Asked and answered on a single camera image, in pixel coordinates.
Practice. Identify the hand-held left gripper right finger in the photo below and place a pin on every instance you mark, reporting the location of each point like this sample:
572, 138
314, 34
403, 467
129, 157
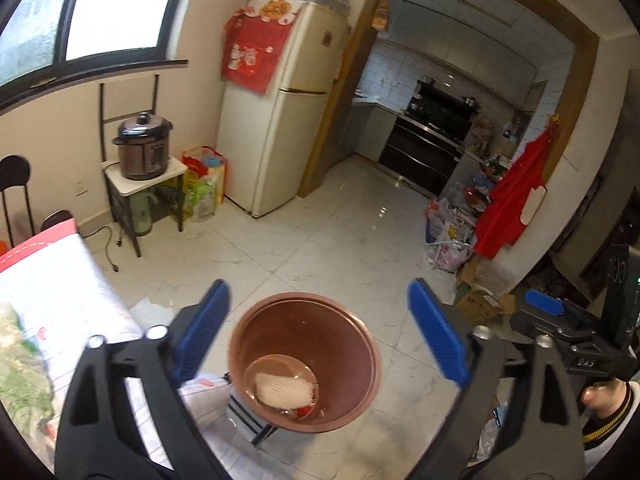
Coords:
440, 332

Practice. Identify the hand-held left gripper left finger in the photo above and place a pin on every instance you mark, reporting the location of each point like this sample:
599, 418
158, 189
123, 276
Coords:
200, 332

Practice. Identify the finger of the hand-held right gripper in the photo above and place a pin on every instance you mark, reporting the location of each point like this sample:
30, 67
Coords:
544, 302
530, 327

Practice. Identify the copper round waste bin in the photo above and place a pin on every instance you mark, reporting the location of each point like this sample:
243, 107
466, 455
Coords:
320, 330

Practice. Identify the person's right hand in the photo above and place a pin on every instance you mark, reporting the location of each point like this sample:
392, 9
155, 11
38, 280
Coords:
605, 400

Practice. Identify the brown cardboard boxes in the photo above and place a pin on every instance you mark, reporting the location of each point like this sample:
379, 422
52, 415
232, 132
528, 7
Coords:
480, 305

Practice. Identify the white plastic bags on floor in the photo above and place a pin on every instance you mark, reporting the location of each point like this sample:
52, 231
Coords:
447, 240

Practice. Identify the white crumpled paper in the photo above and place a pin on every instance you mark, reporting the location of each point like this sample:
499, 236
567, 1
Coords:
282, 390

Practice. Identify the red hanging apron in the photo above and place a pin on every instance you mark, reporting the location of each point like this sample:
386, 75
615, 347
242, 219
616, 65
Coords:
510, 200

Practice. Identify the green plastic jug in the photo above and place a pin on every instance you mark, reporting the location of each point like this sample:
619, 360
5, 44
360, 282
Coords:
142, 215

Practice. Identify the table with checked tablecloth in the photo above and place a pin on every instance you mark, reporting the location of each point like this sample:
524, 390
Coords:
60, 300

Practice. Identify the red yellow shopping bag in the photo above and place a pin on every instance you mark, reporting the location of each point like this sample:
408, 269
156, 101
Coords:
202, 185

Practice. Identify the black rack with white shelf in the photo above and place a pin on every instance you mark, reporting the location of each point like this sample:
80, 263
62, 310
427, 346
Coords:
150, 183

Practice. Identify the row of condiment bottles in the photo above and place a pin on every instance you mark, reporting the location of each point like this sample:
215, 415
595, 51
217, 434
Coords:
492, 152

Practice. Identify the green white plastic bag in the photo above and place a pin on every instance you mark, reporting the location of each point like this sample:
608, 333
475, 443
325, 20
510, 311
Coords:
22, 365

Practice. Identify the silver electric pressure cooker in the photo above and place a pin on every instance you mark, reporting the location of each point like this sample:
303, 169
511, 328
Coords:
142, 155

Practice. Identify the black built-in oven range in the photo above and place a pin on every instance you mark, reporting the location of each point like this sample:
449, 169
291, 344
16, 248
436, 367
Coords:
425, 145

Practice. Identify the grey kitchen cabinet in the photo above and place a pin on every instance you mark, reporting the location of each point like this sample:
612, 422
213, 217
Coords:
370, 130

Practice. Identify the cream two-door fridge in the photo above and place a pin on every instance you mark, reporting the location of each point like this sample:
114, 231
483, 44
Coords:
295, 125

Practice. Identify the black round-back chair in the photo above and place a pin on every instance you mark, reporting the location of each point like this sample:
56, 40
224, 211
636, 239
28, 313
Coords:
12, 170

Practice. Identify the red printed cloth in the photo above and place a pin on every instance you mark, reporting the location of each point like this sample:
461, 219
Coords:
255, 55

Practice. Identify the black framed window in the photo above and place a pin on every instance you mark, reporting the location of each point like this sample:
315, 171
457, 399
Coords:
60, 67

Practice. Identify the orange hanging decoration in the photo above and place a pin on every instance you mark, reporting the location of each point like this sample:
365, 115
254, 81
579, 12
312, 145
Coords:
381, 12

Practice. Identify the black metal frame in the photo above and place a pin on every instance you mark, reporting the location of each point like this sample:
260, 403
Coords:
255, 427

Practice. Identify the white wall socket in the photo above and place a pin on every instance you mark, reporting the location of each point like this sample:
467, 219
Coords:
80, 188

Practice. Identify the wooden door frame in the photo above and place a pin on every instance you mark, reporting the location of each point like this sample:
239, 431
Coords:
335, 110

